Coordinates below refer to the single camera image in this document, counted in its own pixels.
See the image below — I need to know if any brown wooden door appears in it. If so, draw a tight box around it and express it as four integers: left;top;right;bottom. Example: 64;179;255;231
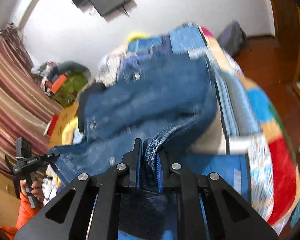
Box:
263;0;300;86

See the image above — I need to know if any striped red curtain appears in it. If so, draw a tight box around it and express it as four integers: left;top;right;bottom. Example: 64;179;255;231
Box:
0;24;62;178

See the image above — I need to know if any person's left hand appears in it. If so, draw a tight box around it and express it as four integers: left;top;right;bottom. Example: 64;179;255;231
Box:
20;179;44;203

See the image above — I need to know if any blue denim jacket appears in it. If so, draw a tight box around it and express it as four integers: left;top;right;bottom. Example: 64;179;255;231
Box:
46;36;219;240

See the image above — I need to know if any colourful patchwork bedspread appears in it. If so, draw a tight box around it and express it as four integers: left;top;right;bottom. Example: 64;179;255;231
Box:
43;22;300;240

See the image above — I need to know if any yellow round basin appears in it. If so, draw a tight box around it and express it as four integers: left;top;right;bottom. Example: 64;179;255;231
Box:
125;31;149;44

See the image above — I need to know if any orange box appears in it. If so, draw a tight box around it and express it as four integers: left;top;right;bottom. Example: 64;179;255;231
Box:
50;74;67;94

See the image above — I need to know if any orange left jacket sleeve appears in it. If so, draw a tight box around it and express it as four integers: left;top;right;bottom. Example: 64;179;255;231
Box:
0;188;44;239

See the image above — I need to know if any dark purple bag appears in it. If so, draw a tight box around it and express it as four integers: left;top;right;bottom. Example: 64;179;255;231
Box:
217;21;250;57

